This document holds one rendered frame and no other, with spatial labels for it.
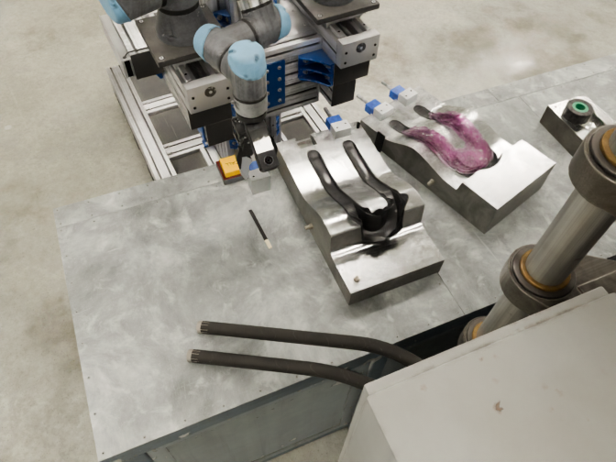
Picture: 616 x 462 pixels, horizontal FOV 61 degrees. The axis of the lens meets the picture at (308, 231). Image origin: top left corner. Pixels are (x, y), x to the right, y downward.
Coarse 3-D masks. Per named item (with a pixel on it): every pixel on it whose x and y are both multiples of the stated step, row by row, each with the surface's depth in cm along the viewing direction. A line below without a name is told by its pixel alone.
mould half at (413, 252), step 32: (352, 128) 152; (288, 160) 144; (320, 192) 139; (352, 192) 136; (416, 192) 133; (320, 224) 130; (352, 224) 127; (416, 224) 136; (352, 256) 130; (384, 256) 131; (416, 256) 131; (352, 288) 125; (384, 288) 129
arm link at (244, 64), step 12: (240, 48) 106; (252, 48) 106; (228, 60) 106; (240, 60) 104; (252, 60) 104; (264, 60) 107; (228, 72) 109; (240, 72) 106; (252, 72) 106; (264, 72) 108; (240, 84) 108; (252, 84) 108; (264, 84) 111; (240, 96) 111; (252, 96) 111; (264, 96) 113
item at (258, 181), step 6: (252, 162) 136; (252, 168) 135; (252, 174) 132; (258, 174) 132; (264, 174) 132; (252, 180) 131; (258, 180) 131; (264, 180) 132; (252, 186) 132; (258, 186) 133; (264, 186) 134; (252, 192) 134; (258, 192) 135
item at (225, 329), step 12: (204, 324) 121; (216, 324) 121; (228, 324) 120; (240, 324) 120; (240, 336) 119; (252, 336) 118; (264, 336) 117; (276, 336) 116; (288, 336) 115; (300, 336) 115; (312, 336) 114; (324, 336) 113; (336, 336) 113; (348, 336) 112; (348, 348) 112
